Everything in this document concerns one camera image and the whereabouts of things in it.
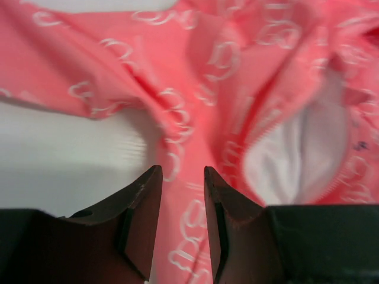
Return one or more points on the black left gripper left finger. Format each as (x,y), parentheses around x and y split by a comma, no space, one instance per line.
(111,241)

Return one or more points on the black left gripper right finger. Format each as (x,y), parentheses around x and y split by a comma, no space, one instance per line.
(288,243)

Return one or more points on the pink hooded jacket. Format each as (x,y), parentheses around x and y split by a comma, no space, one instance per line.
(281,97)

